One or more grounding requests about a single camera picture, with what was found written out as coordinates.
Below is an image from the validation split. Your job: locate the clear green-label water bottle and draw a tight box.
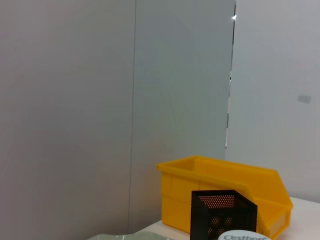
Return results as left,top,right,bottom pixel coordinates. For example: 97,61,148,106
216,229,272,240

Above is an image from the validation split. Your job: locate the black mesh pen holder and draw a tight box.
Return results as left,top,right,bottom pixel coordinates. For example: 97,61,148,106
190,189,258,240

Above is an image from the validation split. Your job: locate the translucent green wavy fruit plate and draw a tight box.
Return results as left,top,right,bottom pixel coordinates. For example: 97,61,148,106
86,231,181,240

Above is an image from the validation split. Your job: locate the yellow plastic storage bin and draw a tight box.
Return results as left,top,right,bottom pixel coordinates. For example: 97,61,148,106
156,155,294,240

